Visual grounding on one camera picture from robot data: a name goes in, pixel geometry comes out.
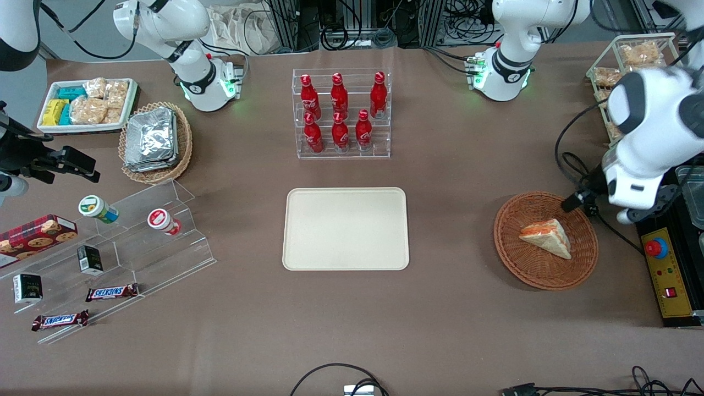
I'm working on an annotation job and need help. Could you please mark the cream wire basket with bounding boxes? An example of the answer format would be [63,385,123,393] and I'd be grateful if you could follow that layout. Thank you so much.
[586,33,685,145]

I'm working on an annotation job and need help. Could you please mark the red lid yogurt cup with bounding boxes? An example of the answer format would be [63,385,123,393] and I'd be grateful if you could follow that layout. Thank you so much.
[147,208,182,236]

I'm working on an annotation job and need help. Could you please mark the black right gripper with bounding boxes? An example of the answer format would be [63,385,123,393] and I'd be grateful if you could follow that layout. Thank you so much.
[0,102,101,185]

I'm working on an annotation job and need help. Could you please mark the dark brown round wicker basket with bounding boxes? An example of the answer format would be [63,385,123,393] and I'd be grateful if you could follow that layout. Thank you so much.
[493,191,599,291]

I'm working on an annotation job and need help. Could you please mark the green lid yogurt cup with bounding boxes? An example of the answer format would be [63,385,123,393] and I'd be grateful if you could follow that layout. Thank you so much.
[78,195,119,224]

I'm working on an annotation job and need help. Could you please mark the beige plastic serving tray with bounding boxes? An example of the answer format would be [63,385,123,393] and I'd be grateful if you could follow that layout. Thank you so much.
[282,188,410,271]

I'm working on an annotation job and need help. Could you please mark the black cable bundle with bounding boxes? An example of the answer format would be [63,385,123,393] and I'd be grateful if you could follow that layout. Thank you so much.
[500,366,704,396]

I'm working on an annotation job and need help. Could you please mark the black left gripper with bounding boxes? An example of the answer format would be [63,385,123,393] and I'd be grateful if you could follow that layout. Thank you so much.
[562,165,609,216]

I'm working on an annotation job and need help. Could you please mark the clear plastic container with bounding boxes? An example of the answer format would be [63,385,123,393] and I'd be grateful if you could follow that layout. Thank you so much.
[675,165,704,230]

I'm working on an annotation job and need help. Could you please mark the small black carton box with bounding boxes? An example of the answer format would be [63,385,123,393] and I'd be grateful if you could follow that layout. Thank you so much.
[13,273,43,304]
[76,245,104,276]

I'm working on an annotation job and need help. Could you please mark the black looped cable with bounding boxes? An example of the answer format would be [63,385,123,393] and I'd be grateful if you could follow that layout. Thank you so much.
[290,363,389,396]

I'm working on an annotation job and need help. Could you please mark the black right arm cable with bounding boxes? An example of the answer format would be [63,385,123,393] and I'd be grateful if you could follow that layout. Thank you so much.
[38,0,138,61]

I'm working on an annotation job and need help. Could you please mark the clear acrylic stepped shelf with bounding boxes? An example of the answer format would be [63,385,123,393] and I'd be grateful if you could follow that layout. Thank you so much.
[0,179,217,345]

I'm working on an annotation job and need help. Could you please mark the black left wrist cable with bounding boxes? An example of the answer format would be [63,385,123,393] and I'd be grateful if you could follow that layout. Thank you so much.
[554,102,647,256]

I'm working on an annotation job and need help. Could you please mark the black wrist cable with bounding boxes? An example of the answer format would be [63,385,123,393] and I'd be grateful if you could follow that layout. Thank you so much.
[0,118,54,145]
[554,102,647,256]

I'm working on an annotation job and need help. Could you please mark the red tartan cookie box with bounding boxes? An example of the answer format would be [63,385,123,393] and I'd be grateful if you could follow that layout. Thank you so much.
[0,214,78,269]

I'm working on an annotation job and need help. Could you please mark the Snickers chocolate bar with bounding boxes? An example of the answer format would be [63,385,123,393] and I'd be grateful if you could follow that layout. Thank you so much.
[31,310,90,332]
[85,283,140,303]

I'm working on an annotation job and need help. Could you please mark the triangular wrapped sandwich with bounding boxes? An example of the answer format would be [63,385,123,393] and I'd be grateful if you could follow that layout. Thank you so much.
[519,218,573,260]

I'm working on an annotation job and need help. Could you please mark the light tan wicker basket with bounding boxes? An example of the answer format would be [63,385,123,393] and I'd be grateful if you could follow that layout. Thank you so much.
[118,102,193,185]

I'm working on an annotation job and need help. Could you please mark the white rectangular snack tray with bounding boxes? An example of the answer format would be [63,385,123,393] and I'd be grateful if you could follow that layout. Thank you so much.
[37,78,139,134]

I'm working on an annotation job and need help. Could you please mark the yellow black emergency stop box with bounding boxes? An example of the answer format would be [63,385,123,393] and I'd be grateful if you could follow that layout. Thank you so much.
[637,217,704,329]

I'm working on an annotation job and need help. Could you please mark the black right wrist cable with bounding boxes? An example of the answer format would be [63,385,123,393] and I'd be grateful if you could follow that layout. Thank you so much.
[0,118,54,145]

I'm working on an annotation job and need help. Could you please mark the clear acrylic bottle rack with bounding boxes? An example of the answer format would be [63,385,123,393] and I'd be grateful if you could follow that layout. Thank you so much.
[292,68,392,160]

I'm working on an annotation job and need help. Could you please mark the beige cloth bag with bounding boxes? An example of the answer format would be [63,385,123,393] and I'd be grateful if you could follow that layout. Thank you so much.
[206,5,277,56]

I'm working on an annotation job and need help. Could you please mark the yellow snack pack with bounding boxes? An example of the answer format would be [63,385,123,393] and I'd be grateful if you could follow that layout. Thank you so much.
[42,99,70,127]

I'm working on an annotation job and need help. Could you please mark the red cola bottle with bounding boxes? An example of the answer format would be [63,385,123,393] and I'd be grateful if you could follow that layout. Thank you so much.
[300,74,322,119]
[303,113,324,154]
[332,112,350,152]
[370,71,388,119]
[355,109,373,152]
[331,73,350,117]

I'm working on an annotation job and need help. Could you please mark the stack of silver foil packs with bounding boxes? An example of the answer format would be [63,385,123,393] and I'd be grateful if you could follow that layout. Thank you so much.
[124,107,180,173]

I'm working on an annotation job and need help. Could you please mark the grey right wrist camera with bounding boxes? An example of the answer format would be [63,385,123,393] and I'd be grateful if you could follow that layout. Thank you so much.
[0,173,29,206]

